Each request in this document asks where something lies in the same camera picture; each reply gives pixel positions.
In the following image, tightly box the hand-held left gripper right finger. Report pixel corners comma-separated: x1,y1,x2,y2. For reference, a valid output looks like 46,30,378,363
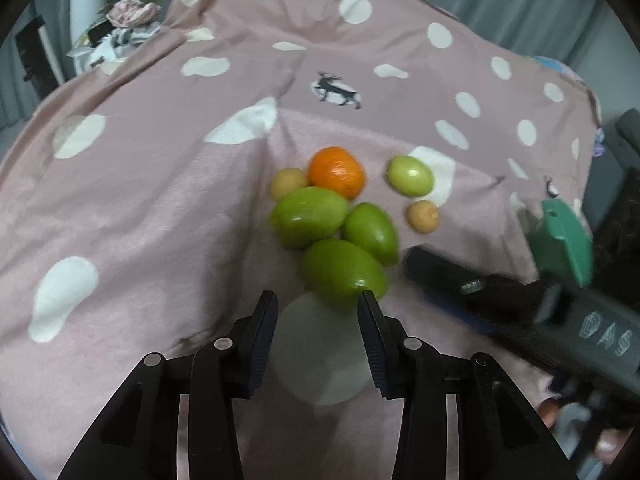
357,290,578,480

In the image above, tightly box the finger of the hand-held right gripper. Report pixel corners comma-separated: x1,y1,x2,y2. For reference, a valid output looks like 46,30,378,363
402,246,506,333

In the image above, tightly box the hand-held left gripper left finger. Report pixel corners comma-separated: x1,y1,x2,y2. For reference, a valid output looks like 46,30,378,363
57,290,279,480

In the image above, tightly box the green round fruit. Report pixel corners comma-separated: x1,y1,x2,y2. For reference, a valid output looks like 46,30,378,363
300,239,389,311
385,155,435,198
271,186,349,249
342,202,400,267

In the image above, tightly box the green plastic basin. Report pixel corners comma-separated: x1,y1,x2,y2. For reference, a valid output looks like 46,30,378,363
522,197,596,288

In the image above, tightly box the orange mandarin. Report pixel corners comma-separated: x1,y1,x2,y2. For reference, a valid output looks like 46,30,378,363
307,146,366,200

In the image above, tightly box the small brown round fruit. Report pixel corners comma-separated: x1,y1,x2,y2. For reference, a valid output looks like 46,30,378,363
270,167,308,201
405,200,441,234

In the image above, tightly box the pink polka dot blanket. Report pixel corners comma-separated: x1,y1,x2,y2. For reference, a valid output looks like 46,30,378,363
0,0,603,480

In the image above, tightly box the pile of clothes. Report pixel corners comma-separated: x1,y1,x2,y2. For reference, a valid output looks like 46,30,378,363
67,0,163,68

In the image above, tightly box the white cylinder lamp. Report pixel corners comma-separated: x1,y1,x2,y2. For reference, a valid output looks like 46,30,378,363
70,0,108,43

